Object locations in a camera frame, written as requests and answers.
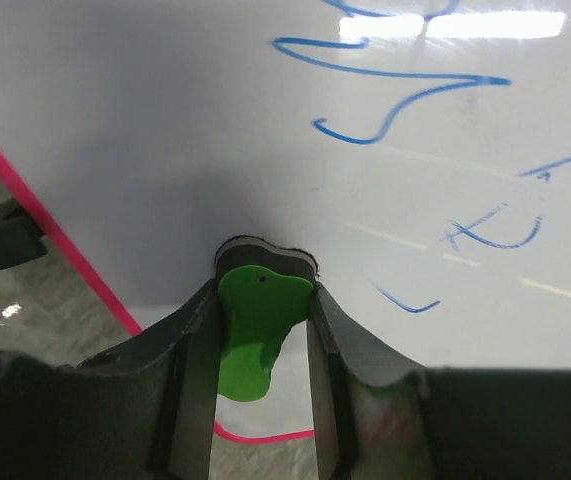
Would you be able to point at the green whiteboard eraser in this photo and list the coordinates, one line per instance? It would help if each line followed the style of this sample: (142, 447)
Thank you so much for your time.
(264, 291)

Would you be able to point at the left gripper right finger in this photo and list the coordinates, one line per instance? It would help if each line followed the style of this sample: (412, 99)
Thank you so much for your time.
(379, 415)

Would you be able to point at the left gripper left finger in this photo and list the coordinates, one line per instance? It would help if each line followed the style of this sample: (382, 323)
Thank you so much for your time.
(142, 409)

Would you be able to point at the pink framed whiteboard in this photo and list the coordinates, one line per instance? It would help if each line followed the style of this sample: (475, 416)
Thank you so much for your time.
(420, 151)

